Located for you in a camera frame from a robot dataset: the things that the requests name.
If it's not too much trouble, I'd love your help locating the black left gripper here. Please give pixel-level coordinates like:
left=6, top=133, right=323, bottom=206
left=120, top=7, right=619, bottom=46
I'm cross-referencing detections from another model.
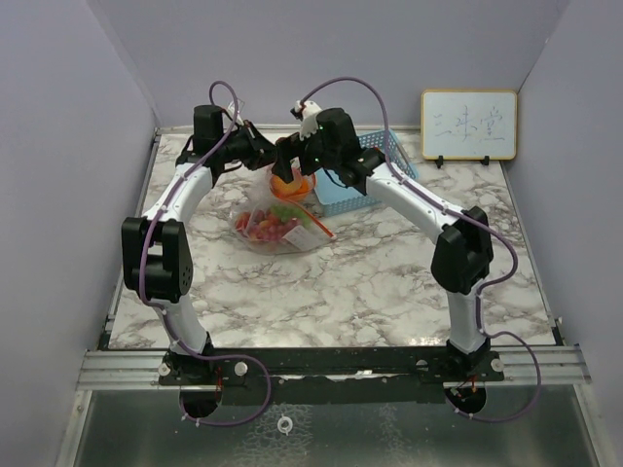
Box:
left=217, top=119, right=276, bottom=170

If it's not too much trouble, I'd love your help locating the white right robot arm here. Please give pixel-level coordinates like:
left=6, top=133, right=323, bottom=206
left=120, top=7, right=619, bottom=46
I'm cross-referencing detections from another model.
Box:
left=273, top=101, right=494, bottom=380

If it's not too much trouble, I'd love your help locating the red strawberry bunch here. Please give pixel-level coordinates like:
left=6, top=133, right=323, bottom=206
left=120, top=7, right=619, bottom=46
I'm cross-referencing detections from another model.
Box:
left=235, top=211, right=251, bottom=234

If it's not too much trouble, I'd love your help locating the clear zip bag orange zipper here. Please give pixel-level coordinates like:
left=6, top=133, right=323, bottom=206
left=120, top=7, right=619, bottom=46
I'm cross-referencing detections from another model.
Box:
left=230, top=198, right=335, bottom=255

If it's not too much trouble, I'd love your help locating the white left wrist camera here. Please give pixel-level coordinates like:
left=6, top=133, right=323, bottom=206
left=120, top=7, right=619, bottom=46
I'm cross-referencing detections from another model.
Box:
left=226, top=100, right=244, bottom=126

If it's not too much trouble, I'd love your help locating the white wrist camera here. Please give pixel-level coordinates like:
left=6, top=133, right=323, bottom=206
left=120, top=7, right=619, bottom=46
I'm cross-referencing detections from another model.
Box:
left=226, top=100, right=244, bottom=126
left=291, top=100, right=322, bottom=141

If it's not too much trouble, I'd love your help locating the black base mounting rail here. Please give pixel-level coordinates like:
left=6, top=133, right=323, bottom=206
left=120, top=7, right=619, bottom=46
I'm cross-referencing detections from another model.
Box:
left=159, top=345, right=504, bottom=406

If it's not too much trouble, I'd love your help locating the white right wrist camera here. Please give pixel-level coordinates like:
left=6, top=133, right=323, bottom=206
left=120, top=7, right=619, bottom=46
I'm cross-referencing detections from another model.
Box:
left=291, top=100, right=322, bottom=141

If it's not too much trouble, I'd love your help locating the small whiteboard wooden frame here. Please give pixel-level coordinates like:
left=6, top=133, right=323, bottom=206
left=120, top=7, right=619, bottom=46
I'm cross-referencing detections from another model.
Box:
left=421, top=90, right=518, bottom=161

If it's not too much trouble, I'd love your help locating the orange fruit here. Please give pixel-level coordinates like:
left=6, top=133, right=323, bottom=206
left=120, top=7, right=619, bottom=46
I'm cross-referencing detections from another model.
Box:
left=270, top=175, right=302, bottom=197

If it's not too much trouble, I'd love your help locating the green grape bunch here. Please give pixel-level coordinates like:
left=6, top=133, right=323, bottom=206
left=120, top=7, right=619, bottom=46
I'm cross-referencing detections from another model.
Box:
left=270, top=204, right=305, bottom=223

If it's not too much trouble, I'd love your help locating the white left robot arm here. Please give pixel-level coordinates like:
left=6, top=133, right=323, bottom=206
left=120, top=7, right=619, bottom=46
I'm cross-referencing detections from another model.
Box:
left=121, top=104, right=275, bottom=384

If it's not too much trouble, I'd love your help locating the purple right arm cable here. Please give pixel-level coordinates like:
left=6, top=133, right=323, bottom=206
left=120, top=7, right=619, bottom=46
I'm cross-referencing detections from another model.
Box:
left=296, top=76, right=542, bottom=423

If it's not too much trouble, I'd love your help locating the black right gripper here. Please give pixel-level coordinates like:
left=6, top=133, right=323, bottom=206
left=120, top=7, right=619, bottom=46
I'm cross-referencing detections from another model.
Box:
left=273, top=125, right=340, bottom=184

